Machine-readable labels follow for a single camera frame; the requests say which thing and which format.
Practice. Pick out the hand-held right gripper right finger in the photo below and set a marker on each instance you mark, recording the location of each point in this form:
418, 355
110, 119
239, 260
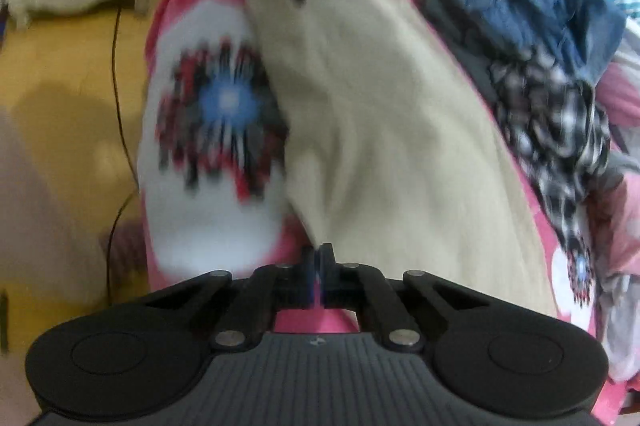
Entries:
326, 281

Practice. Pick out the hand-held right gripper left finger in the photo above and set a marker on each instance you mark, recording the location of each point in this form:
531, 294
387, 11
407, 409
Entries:
307, 281

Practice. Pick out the beige pants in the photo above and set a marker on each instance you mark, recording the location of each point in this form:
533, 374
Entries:
390, 106

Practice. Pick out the grey garment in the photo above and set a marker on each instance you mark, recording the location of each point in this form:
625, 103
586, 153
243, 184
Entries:
450, 1

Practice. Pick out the blue denim garment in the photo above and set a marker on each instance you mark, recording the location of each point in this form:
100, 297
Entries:
525, 6

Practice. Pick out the black white plaid shirt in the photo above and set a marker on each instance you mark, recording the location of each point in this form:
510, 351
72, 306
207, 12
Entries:
550, 121

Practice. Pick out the pale grey cloth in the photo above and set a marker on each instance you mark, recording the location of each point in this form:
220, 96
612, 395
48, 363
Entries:
622, 331

